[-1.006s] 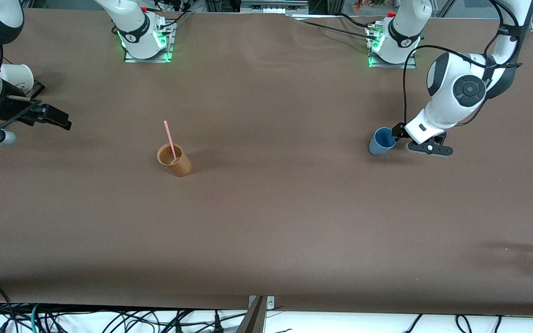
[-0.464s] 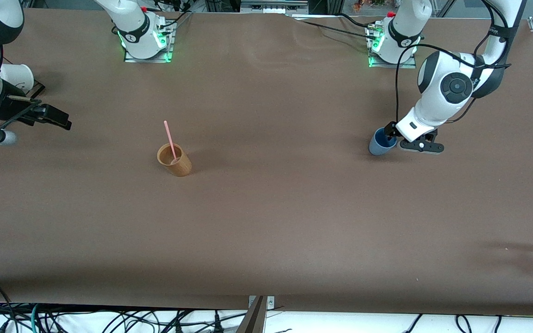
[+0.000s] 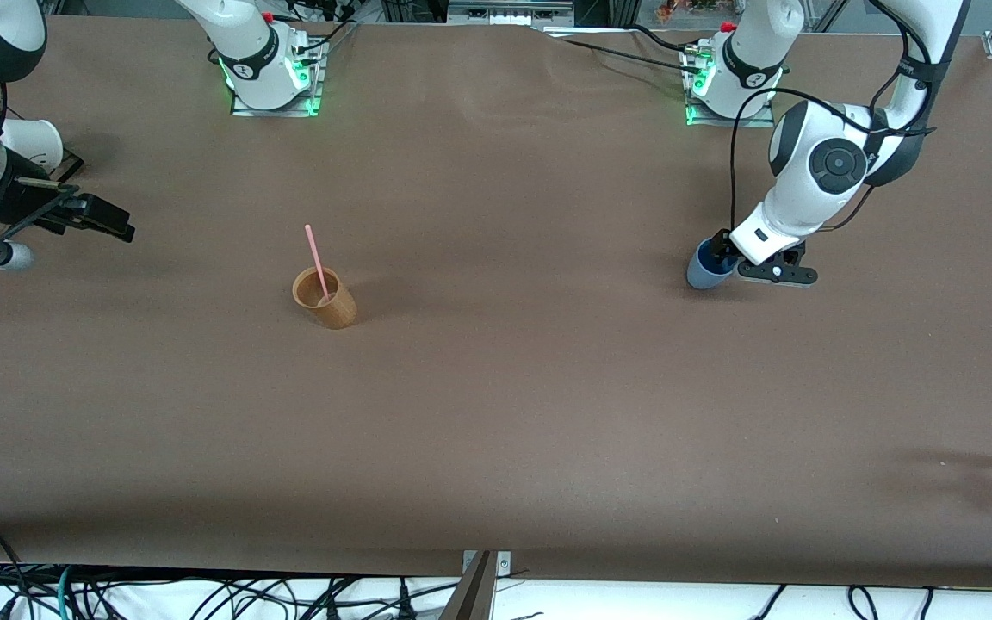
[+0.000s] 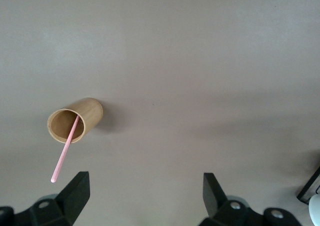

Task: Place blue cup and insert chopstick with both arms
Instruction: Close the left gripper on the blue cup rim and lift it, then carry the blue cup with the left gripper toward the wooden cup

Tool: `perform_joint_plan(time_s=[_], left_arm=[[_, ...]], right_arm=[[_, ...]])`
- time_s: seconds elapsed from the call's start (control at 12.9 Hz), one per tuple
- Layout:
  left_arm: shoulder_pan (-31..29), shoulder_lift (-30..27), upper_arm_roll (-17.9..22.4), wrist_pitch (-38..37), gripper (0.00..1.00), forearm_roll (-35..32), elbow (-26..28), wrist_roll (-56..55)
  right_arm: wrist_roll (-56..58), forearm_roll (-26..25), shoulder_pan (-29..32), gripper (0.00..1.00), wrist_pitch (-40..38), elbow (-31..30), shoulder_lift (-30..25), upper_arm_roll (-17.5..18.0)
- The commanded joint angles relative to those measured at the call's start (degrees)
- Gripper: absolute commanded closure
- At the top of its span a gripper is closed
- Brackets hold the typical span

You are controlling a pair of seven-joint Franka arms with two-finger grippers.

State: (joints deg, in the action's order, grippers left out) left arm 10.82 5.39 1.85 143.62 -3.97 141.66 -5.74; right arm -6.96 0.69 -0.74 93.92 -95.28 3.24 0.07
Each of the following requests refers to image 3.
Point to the pink straw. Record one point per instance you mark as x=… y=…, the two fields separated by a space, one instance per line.
x=315 y=254

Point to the brown wooden cup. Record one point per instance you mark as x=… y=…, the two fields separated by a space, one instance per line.
x=339 y=312

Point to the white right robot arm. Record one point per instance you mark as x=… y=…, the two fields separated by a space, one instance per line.
x=246 y=34

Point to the grey metal bracket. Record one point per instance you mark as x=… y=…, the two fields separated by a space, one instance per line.
x=472 y=594

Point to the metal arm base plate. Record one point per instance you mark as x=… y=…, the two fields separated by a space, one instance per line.
x=276 y=113
x=724 y=122

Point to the blue plastic cup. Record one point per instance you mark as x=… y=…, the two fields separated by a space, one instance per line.
x=703 y=274

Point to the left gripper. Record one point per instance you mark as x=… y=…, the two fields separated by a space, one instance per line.
x=722 y=244

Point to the grey network box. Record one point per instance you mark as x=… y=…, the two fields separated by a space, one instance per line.
x=509 y=13

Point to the white cup with printed face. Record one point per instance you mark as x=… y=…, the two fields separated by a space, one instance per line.
x=31 y=142

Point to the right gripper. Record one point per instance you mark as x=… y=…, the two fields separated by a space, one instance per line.
x=24 y=201

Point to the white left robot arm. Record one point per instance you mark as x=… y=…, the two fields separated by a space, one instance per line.
x=823 y=120

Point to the brown table cover mat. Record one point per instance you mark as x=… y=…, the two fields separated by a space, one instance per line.
x=548 y=413

